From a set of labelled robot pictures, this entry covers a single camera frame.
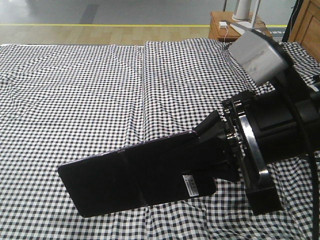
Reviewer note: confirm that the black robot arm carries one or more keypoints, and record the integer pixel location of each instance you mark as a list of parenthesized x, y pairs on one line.
[(256, 130)]

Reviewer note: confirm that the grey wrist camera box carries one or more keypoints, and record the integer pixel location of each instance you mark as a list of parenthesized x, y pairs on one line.
[(260, 56)]

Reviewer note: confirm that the checkered quilt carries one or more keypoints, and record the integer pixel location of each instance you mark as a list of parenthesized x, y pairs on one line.
[(182, 82)]

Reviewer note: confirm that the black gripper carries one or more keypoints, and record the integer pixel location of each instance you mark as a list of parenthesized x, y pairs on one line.
[(212, 156)]

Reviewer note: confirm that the wooden nightstand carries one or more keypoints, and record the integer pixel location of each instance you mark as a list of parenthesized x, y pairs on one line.
[(229, 34)]

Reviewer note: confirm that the white cylindrical lamp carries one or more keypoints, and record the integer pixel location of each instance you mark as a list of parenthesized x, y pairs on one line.
[(242, 10)]

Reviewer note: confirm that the white flat stand base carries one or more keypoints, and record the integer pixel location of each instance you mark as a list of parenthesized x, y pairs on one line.
[(243, 26)]

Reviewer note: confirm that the metal pole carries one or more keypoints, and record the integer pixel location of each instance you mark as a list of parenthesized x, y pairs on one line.
[(224, 5)]

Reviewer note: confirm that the checkered bed sheet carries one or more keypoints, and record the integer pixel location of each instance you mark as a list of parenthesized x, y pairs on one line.
[(60, 103)]

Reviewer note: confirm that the black foldable phone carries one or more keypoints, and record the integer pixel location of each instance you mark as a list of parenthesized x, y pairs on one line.
[(132, 177)]

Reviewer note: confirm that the wooden headboard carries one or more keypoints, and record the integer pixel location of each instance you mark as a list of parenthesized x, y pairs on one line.
[(306, 29)]

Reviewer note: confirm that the white phone charger block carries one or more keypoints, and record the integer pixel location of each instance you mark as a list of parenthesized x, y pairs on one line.
[(223, 25)]

